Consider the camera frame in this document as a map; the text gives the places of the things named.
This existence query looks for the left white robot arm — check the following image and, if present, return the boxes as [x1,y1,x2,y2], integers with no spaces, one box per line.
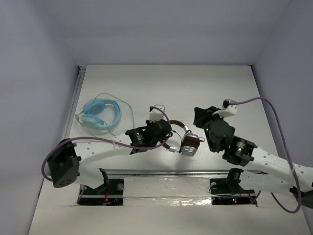
[47,119,172,193]

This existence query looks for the brown silver headphones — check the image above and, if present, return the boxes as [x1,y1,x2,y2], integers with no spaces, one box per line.
[163,119,201,157]

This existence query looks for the blue headphones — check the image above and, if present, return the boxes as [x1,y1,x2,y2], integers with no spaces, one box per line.
[74,98,122,131]

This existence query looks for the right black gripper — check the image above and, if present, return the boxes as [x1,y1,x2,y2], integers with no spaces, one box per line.
[193,106,225,152]

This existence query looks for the green headphone cable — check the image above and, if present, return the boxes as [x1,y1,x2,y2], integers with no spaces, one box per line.
[75,92,135,138]

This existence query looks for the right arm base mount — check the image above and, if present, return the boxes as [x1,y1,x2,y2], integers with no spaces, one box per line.
[209,168,260,206]

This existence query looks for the aluminium rail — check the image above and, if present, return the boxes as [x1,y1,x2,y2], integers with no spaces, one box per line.
[105,168,269,176]
[61,65,87,140]

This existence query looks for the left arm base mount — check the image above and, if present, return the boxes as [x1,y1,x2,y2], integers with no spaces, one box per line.
[77,169,124,206]

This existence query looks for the aluminium rail front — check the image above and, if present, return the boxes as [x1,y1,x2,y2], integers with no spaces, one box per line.
[105,168,269,176]

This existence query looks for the aluminium rail left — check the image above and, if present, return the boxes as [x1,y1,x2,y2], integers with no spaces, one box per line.
[61,65,87,140]

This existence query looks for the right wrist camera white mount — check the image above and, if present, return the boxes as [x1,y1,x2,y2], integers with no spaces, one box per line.
[213,99,237,118]

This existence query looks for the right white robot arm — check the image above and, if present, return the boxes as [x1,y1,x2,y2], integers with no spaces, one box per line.
[193,106,313,208]

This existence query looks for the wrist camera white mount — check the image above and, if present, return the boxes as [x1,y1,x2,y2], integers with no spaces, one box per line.
[213,99,237,118]
[149,104,165,122]

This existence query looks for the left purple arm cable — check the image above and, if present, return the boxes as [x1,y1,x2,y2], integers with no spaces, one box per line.
[41,105,173,182]

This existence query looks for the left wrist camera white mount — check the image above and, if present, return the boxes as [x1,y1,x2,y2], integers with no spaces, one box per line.
[149,104,165,122]

